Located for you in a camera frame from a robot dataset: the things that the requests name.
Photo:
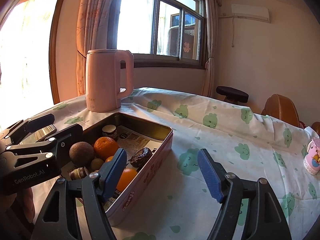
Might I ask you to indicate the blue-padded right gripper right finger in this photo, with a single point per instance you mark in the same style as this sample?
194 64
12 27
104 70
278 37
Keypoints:
264 218

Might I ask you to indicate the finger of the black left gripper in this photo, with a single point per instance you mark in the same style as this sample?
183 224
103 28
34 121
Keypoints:
59 144
28 131

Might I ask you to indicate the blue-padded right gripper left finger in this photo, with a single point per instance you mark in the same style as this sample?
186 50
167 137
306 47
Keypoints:
58 217

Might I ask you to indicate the brown round fruit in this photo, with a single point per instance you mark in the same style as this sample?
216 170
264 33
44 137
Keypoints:
81 153

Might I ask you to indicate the dark speckled fruit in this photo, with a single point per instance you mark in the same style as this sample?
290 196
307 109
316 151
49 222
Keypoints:
78 173

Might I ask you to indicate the small yellow-green fruit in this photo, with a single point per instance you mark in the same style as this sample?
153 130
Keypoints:
96 164

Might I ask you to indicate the far small orange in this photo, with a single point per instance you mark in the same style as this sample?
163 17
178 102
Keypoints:
109 159

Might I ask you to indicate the small dark jar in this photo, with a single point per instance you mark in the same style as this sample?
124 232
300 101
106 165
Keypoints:
110 131

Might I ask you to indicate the pink electric kettle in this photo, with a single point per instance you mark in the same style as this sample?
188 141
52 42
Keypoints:
103 92

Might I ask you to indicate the pink cartoon lidded cup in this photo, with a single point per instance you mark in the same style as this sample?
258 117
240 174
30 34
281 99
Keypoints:
311 160

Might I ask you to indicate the dark wrinkled passion fruit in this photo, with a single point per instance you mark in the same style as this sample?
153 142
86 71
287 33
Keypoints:
141 157

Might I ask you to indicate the white green-cloud tablecloth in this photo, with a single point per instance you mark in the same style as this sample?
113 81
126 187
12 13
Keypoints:
177 203

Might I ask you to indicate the pink rectangular tin box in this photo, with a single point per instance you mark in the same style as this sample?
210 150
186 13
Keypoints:
146 144

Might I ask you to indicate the brown leather sofa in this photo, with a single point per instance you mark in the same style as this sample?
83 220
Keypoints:
316 127

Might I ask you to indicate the black round stool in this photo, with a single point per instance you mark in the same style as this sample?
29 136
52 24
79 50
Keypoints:
232 95

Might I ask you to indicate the left pink curtain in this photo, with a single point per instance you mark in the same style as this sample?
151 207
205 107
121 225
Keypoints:
91 33

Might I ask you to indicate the pink curtain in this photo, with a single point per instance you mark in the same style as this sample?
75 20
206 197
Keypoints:
91 33
212 17

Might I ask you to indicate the right pink curtain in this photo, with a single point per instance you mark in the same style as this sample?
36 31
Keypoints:
212 17

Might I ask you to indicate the window with dark frame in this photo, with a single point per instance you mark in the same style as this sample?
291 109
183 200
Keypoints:
159 33

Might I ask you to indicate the white wall air conditioner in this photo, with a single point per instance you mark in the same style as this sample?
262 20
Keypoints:
250 12

